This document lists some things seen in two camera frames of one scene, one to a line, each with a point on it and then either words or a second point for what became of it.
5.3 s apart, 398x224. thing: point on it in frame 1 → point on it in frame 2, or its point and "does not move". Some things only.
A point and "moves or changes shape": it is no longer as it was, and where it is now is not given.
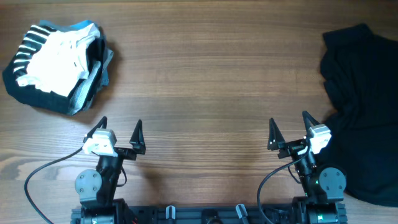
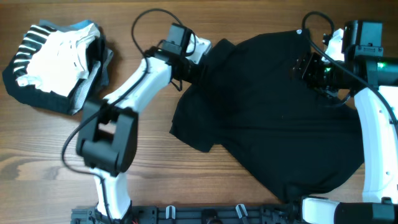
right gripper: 275,141 → 303,65
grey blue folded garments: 97,76 does not move
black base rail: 222,214 does not move
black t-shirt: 360,68 moves or changes shape
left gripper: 137,141 → 197,76
